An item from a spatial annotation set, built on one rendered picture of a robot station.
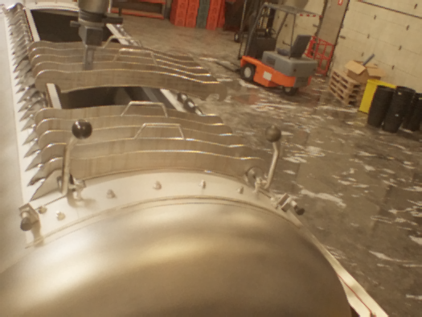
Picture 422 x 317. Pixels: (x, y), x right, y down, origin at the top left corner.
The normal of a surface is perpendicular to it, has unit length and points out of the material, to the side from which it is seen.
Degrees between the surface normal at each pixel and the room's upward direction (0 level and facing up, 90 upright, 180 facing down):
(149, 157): 90
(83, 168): 90
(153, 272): 61
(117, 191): 15
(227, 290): 67
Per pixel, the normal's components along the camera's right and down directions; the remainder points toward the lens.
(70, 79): 0.36, 0.44
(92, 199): -0.15, -0.84
